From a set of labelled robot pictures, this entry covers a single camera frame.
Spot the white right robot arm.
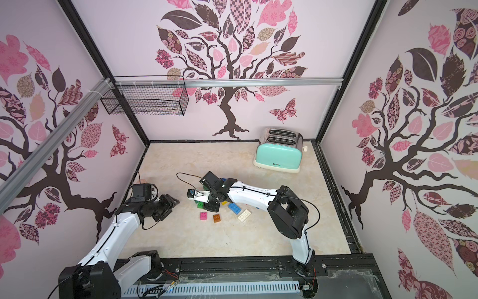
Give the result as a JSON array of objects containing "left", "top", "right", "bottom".
[{"left": 187, "top": 171, "right": 313, "bottom": 265}]

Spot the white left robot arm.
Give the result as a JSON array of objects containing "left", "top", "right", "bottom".
[{"left": 57, "top": 194, "right": 180, "bottom": 299}]

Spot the brown 2x2 lego brick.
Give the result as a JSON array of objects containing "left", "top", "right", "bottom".
[{"left": 213, "top": 214, "right": 221, "bottom": 223}]

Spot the white lego plate brick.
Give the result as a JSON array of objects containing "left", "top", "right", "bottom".
[{"left": 237, "top": 209, "right": 251, "bottom": 223}]

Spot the light blue 2x4 brick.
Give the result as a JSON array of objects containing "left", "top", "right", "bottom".
[{"left": 228, "top": 203, "right": 241, "bottom": 215}]

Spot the mint green toaster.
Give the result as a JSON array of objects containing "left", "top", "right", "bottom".
[{"left": 253, "top": 127, "right": 307, "bottom": 173}]

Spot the white vented base strip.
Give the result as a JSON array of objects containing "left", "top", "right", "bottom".
[{"left": 121, "top": 280, "right": 303, "bottom": 299}]

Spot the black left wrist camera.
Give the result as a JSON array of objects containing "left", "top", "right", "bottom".
[{"left": 129, "top": 183, "right": 158, "bottom": 203}]

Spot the black wire basket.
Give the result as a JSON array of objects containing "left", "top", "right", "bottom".
[{"left": 101, "top": 75, "right": 189, "bottom": 116}]

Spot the aluminium rail back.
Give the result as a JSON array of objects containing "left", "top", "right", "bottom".
[{"left": 115, "top": 77, "right": 344, "bottom": 88}]

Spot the aluminium rail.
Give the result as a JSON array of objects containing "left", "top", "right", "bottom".
[
  {"left": 115, "top": 77, "right": 344, "bottom": 88},
  {"left": 1, "top": 78, "right": 112, "bottom": 213}
]

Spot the aluminium rail left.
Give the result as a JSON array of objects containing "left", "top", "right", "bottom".
[{"left": 1, "top": 78, "right": 112, "bottom": 213}]

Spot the black enclosure frame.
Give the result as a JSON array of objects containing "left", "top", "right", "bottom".
[{"left": 55, "top": 0, "right": 389, "bottom": 299}]

